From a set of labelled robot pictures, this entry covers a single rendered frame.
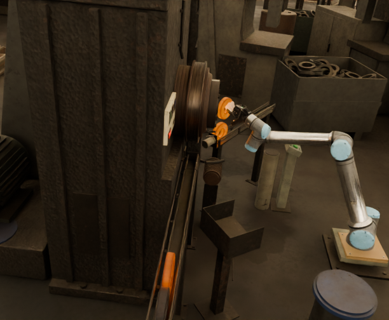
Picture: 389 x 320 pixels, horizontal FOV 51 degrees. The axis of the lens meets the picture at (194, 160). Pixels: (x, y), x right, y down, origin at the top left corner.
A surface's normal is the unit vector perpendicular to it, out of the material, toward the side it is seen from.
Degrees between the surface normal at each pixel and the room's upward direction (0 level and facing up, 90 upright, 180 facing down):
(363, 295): 0
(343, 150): 80
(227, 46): 90
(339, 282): 0
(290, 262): 0
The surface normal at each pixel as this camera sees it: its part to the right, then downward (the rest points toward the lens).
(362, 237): -0.41, 0.44
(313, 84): 0.17, 0.50
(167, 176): 0.07, -0.87
